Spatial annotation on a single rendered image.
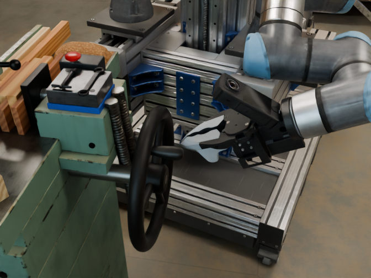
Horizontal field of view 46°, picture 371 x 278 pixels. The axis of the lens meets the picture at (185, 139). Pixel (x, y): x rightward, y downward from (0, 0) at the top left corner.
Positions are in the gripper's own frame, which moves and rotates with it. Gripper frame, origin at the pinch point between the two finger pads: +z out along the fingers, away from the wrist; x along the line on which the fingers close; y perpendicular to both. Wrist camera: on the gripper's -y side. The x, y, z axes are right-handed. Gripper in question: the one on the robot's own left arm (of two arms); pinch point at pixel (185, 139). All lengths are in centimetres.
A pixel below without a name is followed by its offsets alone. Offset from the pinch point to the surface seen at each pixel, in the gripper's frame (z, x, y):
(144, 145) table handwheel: 4.0, -5.4, -4.9
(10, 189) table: 23.3, -16.5, -11.7
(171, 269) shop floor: 57, 29, 77
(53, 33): 36, 33, -19
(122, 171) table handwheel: 15.7, -1.4, 2.3
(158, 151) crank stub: 3.1, -4.7, -2.3
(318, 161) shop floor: 10, 103, 109
